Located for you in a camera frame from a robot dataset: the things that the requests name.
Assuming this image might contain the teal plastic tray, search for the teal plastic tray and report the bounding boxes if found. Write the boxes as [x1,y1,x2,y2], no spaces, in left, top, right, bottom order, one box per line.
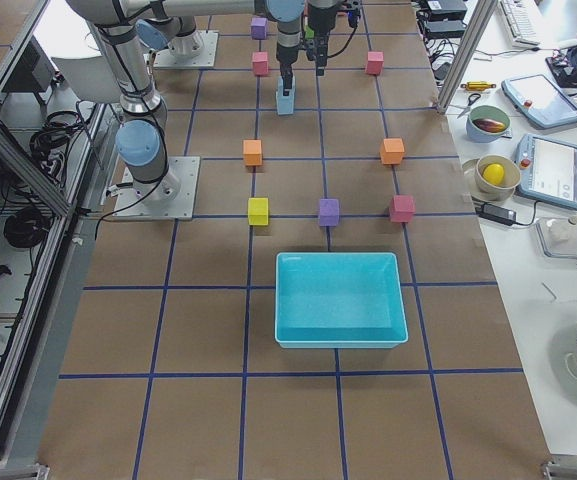
[274,252,409,349]

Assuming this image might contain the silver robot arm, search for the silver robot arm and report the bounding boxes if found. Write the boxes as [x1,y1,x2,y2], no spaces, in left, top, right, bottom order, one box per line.
[68,1,305,202]
[272,1,341,97]

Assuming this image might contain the orange foam block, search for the orange foam block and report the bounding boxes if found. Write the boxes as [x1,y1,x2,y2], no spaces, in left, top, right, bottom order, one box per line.
[242,139,263,167]
[380,138,405,165]

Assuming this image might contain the yellow lemon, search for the yellow lemon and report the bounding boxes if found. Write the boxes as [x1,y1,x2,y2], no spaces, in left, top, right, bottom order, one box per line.
[481,163,505,186]

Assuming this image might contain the white chair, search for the white chair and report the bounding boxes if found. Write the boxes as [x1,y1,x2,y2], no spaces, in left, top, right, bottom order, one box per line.
[51,56,121,104]

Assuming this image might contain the aluminium frame post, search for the aluminium frame post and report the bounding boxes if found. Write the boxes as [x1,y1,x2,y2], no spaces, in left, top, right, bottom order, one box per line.
[435,0,497,114]

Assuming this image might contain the yellow foam block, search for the yellow foam block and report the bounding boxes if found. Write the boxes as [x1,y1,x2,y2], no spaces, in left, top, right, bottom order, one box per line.
[247,197,270,226]

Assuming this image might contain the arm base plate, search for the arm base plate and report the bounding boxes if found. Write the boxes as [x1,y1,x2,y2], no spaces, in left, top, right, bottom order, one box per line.
[153,30,219,70]
[113,156,201,221]

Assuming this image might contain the pink foam block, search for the pink foam block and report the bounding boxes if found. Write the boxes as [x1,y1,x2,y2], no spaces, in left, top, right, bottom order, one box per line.
[389,195,416,223]
[364,51,384,76]
[251,51,269,77]

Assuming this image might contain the blue teach pendant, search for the blue teach pendant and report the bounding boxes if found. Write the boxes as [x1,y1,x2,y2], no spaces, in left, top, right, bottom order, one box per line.
[501,74,577,130]
[514,134,577,211]

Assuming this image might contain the scissors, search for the scissors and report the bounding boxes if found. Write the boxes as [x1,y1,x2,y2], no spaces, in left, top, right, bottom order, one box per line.
[458,92,481,118]

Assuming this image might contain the light blue foam block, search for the light blue foam block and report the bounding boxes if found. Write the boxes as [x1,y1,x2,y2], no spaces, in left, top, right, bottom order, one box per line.
[276,85,296,101]
[276,95,294,116]

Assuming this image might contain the purple foam block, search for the purple foam block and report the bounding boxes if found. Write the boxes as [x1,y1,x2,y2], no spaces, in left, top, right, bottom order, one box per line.
[250,17,268,40]
[318,198,340,227]

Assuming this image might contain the keyboard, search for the keyboard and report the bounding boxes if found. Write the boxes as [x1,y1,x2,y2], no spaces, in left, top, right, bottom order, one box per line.
[497,0,541,48]

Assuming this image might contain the brass cylinder tool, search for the brass cylinder tool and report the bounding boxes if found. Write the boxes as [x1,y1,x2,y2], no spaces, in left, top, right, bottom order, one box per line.
[460,81,497,92]

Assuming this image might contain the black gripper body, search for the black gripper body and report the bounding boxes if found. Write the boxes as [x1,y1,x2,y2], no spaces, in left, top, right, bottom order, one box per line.
[276,30,301,75]
[304,32,329,63]

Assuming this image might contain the blue bowl with fruit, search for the blue bowl with fruit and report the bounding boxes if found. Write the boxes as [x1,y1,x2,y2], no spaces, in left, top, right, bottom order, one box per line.
[466,105,510,143]

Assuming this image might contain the cream bowl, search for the cream bowl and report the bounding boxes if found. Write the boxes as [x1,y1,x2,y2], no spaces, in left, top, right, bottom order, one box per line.
[473,155,521,201]

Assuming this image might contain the black power adapter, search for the black power adapter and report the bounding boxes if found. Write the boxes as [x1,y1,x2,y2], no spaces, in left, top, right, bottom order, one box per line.
[475,203,516,226]

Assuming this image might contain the kitchen scale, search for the kitchen scale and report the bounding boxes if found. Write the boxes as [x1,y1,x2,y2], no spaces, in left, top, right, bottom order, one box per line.
[535,217,577,260]

